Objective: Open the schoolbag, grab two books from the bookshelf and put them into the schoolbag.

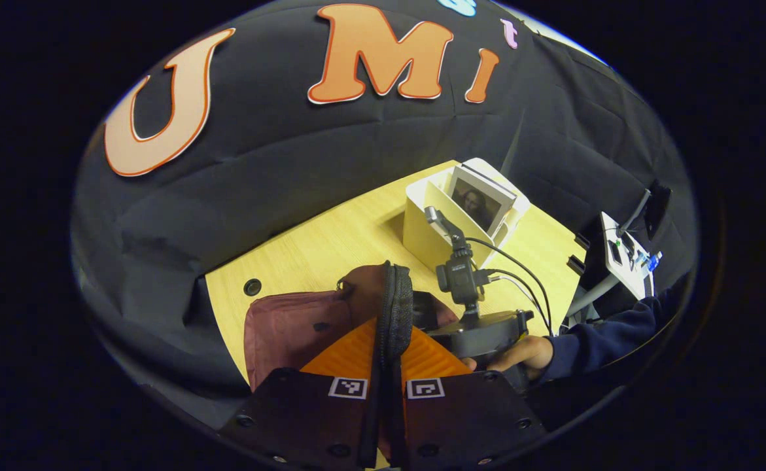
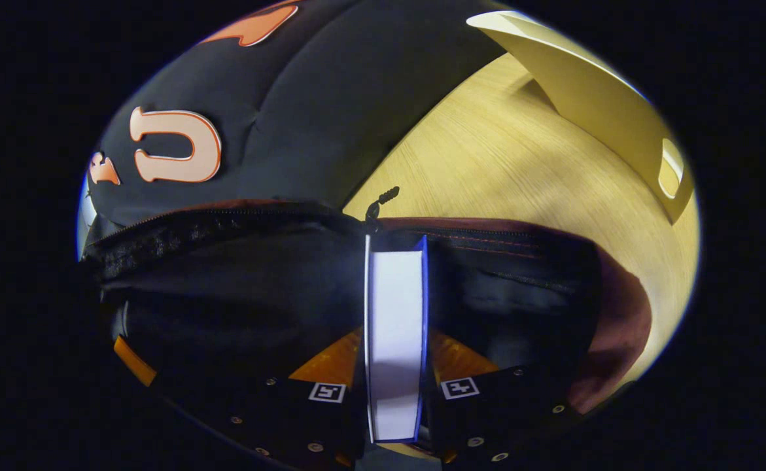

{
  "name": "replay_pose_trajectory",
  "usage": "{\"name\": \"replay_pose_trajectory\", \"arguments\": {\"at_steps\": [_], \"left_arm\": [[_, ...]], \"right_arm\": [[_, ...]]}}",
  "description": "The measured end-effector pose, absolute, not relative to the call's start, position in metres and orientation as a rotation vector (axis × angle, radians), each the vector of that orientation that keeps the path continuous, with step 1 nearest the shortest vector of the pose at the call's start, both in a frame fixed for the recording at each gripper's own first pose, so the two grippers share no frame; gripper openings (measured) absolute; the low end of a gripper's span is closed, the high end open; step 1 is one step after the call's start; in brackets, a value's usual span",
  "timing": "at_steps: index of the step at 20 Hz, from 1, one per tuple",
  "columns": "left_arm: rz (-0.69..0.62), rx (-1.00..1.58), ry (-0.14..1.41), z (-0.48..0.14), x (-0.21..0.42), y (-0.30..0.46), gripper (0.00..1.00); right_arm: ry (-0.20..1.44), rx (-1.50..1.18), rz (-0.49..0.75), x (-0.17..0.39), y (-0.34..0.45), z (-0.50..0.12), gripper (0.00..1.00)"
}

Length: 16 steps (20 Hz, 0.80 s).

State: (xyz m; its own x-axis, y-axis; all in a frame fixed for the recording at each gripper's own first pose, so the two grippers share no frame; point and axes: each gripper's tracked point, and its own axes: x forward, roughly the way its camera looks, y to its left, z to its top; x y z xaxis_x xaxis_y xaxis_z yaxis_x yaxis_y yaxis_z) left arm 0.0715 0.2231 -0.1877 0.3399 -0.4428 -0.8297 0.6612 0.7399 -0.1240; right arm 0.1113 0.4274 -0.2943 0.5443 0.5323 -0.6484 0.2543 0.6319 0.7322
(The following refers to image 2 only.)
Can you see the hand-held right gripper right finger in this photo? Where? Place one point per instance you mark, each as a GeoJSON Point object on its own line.
{"type": "Point", "coordinates": [487, 418]}

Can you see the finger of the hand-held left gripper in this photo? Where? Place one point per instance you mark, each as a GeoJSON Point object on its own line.
{"type": "Point", "coordinates": [135, 363]}

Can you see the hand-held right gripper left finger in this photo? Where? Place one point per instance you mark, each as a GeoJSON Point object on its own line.
{"type": "Point", "coordinates": [330, 425]}

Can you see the blue spine book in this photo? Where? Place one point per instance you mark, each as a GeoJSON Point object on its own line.
{"type": "Point", "coordinates": [396, 327]}

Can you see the maroon schoolbag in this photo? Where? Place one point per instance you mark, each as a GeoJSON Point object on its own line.
{"type": "Point", "coordinates": [226, 281]}

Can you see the white plastic bookshelf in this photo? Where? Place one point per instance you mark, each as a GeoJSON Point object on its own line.
{"type": "Point", "coordinates": [598, 104]}

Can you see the black backdrop cloth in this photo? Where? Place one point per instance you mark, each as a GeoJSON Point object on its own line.
{"type": "Point", "coordinates": [330, 98]}

